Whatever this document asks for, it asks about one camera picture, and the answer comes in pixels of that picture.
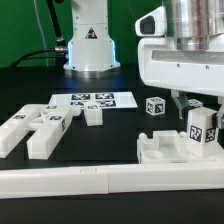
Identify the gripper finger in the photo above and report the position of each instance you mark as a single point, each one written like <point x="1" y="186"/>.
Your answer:
<point x="182" y="103"/>
<point x="220" y="113"/>

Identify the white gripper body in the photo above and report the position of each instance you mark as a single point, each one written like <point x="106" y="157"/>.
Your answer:
<point x="161" y="65"/>

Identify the white chair seat plate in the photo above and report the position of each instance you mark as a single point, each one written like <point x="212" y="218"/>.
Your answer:
<point x="173" y="147"/>

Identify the white tagged cube far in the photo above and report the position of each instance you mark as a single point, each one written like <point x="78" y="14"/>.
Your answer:
<point x="194" y="103"/>

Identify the white tagged cube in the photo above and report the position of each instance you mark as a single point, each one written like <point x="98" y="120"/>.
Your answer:
<point x="194" y="103"/>
<point x="155" y="106"/>

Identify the white tagged cube near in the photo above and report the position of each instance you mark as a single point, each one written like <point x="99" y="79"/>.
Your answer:
<point x="155" y="106"/>

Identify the white tag sheet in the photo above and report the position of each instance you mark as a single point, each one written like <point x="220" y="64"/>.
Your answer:
<point x="107" y="100"/>

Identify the white chair back frame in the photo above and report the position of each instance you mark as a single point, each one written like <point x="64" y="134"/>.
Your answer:
<point x="48" y="123"/>

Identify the white U-shaped fence rail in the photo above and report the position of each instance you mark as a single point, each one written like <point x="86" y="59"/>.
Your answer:
<point x="111" y="179"/>

